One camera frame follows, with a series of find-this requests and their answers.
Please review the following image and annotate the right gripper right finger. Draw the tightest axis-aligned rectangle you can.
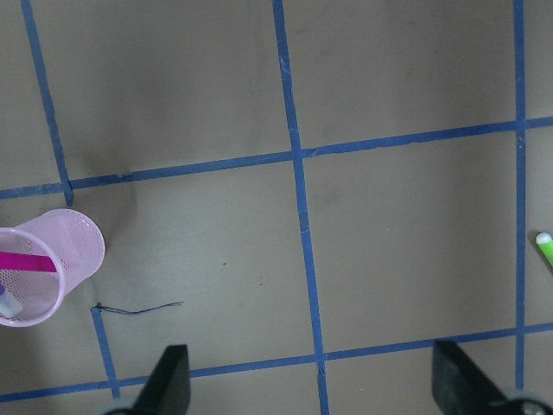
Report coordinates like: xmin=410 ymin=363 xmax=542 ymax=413
xmin=432 ymin=341 xmax=509 ymax=414

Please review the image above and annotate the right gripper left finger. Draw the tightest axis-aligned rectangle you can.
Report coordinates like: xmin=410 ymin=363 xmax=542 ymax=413
xmin=131 ymin=345 xmax=191 ymax=415

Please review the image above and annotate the purple highlighter pen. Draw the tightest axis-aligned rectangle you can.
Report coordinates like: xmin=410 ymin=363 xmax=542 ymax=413
xmin=0 ymin=284 xmax=22 ymax=319

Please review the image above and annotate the pink highlighter pen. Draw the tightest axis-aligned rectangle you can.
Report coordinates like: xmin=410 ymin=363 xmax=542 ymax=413
xmin=0 ymin=252 xmax=56 ymax=272

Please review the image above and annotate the pink mesh cup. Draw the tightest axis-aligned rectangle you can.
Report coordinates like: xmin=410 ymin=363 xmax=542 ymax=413
xmin=1 ymin=209 xmax=105 ymax=327

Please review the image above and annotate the green highlighter pen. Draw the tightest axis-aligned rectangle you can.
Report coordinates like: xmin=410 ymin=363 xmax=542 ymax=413
xmin=535 ymin=232 xmax=553 ymax=268

